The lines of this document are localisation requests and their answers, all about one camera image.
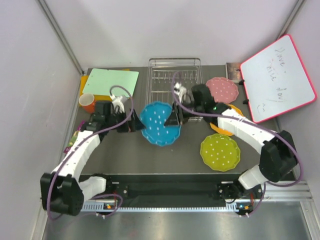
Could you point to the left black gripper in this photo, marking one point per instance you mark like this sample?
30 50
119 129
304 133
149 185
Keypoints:
135 124

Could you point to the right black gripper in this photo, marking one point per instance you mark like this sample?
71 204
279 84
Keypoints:
173 119

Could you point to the blue polka dot plate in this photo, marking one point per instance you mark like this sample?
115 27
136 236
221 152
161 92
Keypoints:
154 116

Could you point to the green polka dot plate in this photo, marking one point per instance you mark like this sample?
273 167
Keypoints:
220 152

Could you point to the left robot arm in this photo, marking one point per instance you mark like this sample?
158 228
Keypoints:
61 190

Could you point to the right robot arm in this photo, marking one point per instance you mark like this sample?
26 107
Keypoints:
278 154

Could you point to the orange polka dot plate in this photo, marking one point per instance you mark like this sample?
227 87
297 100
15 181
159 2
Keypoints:
223 131

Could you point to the orange mug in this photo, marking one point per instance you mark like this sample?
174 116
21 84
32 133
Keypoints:
87 102

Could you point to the light green cutting board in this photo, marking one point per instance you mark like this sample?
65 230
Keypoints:
110 80

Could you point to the pink polka dot plate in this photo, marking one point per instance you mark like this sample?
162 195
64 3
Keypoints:
222 90

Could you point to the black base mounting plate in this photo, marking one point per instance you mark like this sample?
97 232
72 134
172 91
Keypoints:
178 190

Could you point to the treehouse paperback book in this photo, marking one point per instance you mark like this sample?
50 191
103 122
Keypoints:
73 138

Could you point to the pink framed whiteboard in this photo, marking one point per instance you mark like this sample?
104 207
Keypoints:
276 81

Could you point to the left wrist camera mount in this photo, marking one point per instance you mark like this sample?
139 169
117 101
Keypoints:
118 103

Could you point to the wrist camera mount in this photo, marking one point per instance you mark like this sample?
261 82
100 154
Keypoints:
180 91
118 103

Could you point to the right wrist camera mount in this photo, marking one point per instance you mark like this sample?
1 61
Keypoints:
180 91

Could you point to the metal wire dish rack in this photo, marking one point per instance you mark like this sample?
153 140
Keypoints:
160 74

